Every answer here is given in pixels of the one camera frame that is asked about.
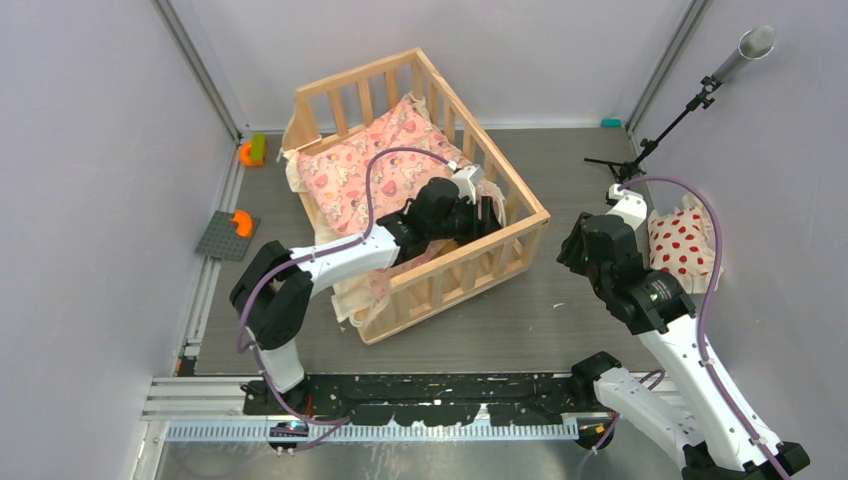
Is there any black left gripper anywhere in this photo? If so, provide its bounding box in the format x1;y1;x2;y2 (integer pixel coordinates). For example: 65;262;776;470
427;195;509;250

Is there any wooden slatted pet bed frame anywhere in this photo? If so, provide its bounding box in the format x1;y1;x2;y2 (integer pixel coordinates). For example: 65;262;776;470
282;48;550;345

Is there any pink unicorn print cushion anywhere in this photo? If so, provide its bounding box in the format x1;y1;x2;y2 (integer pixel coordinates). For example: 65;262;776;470
281;94;470;244

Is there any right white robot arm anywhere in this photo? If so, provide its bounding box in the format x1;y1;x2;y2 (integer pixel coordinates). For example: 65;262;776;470
557;213;811;479

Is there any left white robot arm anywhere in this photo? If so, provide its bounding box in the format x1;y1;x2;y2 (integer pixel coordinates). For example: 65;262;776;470
229;178;503;414

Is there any white strawberry print pillow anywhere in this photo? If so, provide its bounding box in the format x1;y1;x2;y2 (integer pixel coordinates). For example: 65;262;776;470
647;193;716;295

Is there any small teal block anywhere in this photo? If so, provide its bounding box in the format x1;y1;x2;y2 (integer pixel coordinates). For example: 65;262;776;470
600;118;623;128

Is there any orange arch toy block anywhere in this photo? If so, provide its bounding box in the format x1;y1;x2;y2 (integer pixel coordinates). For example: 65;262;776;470
230;210;255;238

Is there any orange and green toy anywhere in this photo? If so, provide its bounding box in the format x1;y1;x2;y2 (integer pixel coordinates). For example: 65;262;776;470
238;133;267;168

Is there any microphone on black stand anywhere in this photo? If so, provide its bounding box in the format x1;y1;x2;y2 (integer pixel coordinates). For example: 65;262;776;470
584;25;777;183

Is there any grey building block plate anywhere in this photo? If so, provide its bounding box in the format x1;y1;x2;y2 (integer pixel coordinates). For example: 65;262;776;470
194;211;261;261

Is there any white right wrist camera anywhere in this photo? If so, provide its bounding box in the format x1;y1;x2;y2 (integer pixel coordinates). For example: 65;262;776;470
605;183;648;230

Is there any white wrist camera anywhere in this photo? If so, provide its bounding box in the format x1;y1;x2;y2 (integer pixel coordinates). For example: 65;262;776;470
451;164;484;205
605;183;648;230

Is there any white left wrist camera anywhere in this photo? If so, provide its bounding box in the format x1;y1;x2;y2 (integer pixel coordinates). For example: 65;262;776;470
451;164;484;205

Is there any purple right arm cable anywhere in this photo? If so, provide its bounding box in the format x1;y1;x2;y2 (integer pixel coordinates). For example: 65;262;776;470
576;174;793;480

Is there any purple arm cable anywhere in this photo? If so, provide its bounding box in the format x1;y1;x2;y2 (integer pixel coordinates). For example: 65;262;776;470
234;146;465;453
576;174;793;480

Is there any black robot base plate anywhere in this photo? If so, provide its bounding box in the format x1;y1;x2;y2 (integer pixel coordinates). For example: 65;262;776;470
283;373;612;427

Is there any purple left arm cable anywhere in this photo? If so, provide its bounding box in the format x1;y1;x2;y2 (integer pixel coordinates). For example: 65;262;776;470
234;146;465;453

